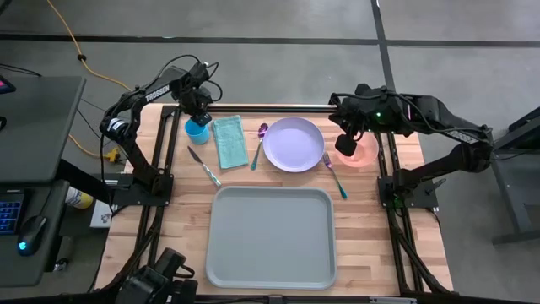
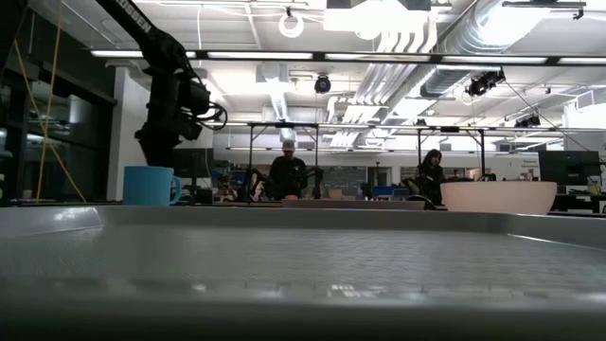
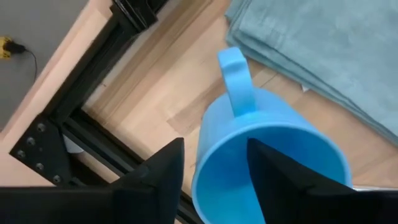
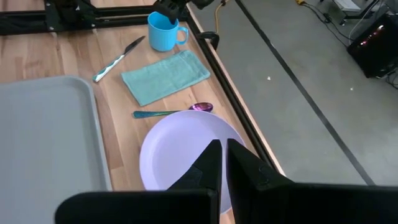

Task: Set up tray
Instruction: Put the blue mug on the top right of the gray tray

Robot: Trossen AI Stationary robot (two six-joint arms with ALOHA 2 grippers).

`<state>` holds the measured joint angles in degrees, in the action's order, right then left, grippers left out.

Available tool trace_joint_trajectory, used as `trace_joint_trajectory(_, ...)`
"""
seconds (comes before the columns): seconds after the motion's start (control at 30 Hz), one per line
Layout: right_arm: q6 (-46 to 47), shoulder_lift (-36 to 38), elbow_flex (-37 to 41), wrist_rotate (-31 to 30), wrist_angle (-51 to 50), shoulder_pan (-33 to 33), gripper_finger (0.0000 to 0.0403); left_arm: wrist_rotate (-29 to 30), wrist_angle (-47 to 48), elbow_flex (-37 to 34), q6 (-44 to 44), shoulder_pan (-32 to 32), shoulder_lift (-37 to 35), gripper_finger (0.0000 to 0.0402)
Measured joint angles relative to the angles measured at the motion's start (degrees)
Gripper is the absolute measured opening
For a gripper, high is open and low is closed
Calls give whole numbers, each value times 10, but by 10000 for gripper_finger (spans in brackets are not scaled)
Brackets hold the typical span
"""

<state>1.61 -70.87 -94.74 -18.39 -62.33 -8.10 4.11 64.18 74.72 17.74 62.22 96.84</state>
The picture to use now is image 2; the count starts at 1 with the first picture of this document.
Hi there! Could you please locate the yellow cable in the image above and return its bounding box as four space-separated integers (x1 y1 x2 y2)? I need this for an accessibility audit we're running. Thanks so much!
35 0 64 201
12 40 87 204

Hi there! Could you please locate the pale pink bowl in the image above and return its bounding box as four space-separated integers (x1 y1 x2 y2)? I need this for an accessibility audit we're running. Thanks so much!
439 181 559 215

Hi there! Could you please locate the silver ventilation duct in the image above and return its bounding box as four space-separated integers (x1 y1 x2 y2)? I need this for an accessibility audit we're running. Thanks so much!
419 0 545 99

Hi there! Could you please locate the person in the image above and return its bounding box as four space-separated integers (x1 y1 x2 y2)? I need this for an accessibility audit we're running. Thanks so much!
215 175 238 203
416 149 446 206
268 139 309 200

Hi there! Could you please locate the black background frame stand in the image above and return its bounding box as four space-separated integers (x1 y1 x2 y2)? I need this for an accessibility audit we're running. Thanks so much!
247 121 320 200
416 126 487 182

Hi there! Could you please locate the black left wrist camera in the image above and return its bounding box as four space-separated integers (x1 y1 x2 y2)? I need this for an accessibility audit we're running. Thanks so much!
178 116 205 142

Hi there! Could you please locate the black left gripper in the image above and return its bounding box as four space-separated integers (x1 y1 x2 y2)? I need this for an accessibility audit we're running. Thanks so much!
134 75 190 168

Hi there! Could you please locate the blue ceramic mug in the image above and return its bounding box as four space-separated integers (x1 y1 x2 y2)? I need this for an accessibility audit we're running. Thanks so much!
122 166 183 206

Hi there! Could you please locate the white cable coil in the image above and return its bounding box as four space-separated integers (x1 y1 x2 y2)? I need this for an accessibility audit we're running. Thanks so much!
277 11 305 39

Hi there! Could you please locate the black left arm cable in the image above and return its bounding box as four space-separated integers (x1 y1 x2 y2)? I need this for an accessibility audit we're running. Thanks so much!
191 70 229 132

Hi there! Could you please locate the black monitor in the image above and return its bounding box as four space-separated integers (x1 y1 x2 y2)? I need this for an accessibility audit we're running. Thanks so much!
538 150 602 187
172 148 214 180

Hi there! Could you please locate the black overhead beam with lights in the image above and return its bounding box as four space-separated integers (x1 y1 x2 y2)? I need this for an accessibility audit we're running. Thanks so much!
89 49 606 66

